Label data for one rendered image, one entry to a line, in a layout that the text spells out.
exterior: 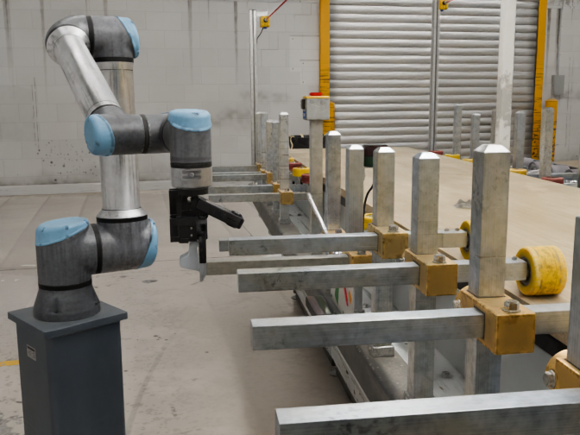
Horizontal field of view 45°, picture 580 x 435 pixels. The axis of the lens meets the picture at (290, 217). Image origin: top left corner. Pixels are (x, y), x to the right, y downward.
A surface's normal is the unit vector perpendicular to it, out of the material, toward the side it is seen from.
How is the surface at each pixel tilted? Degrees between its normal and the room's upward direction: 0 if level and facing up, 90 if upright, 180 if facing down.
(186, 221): 90
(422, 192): 90
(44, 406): 90
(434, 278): 90
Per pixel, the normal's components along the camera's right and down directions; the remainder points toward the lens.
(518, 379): -0.99, 0.04
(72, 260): 0.50, 0.18
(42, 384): -0.73, 0.12
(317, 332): 0.14, 0.17
